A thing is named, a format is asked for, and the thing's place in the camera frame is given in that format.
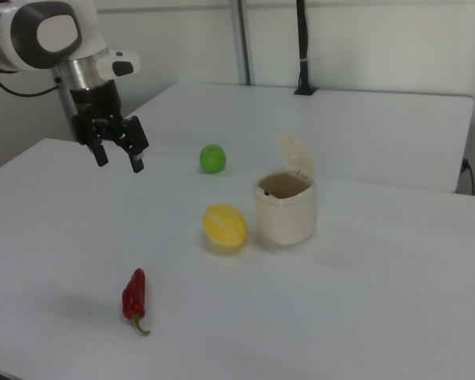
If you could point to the aluminium frame post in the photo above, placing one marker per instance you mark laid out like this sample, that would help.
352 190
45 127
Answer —
241 39

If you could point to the cream hinged bin lid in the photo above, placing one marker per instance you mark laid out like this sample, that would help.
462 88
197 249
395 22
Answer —
297 152

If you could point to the yellow toy melon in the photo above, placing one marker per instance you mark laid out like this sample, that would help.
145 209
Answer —
225 225

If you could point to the green toy apple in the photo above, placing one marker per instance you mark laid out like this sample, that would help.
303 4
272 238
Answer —
212 158

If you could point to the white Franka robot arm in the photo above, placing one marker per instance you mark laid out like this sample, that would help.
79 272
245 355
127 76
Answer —
31 35

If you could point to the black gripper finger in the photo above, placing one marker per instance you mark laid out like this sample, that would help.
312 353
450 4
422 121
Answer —
135 136
100 152

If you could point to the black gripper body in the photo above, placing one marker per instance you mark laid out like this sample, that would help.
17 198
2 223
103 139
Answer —
97 105

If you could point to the white ceramic cup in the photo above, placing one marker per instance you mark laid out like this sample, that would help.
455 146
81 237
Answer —
287 213

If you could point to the black pole with base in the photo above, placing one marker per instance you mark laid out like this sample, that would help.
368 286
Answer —
302 43

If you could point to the red toy chili pepper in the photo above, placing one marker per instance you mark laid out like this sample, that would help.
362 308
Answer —
134 295

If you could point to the grey post behind arm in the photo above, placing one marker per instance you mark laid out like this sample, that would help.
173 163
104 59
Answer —
65 107

